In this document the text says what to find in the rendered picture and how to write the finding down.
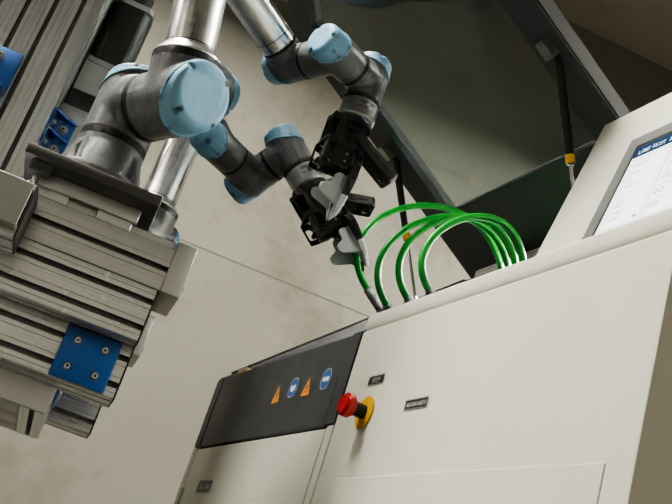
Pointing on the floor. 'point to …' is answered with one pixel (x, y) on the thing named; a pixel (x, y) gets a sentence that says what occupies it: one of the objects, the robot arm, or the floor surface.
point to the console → (526, 377)
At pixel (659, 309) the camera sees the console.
